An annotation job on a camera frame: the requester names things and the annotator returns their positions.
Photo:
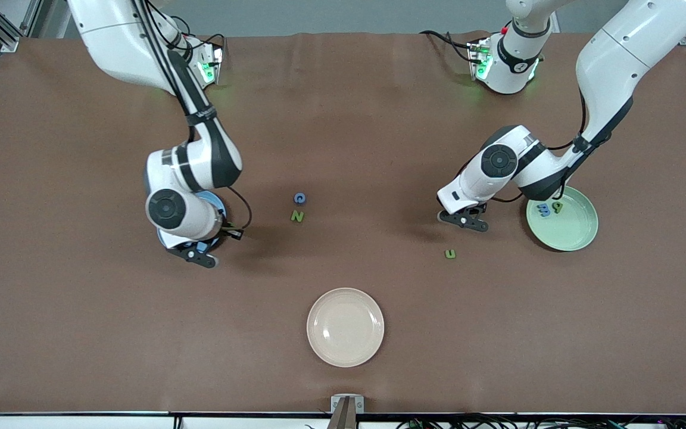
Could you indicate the blue letter m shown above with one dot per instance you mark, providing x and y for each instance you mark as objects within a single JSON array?
[{"x": 543, "y": 210}]

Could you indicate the cream plate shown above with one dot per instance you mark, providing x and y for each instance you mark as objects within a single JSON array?
[{"x": 345, "y": 328}]

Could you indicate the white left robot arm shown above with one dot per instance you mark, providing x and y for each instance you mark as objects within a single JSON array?
[{"x": 629, "y": 53}]

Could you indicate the blue letter C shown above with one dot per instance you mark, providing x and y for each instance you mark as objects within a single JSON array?
[{"x": 296, "y": 198}]

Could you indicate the blue plate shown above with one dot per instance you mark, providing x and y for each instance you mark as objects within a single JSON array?
[{"x": 218, "y": 202}]

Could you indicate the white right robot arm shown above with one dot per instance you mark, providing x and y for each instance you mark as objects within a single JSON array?
[{"x": 117, "y": 42}]

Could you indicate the green letter N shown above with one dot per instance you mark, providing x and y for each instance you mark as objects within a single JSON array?
[
  {"x": 450, "y": 254},
  {"x": 297, "y": 216}
]

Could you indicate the grey metal camera mount bracket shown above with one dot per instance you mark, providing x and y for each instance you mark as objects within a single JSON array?
[{"x": 347, "y": 411}]

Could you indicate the green letter p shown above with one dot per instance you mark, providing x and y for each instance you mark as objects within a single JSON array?
[{"x": 557, "y": 207}]

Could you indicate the green plate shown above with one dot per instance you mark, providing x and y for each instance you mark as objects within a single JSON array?
[{"x": 569, "y": 229}]

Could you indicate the white table edge rail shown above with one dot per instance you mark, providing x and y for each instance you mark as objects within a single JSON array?
[{"x": 81, "y": 422}]

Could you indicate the brown table cover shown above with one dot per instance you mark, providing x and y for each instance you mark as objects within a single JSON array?
[{"x": 343, "y": 119}]

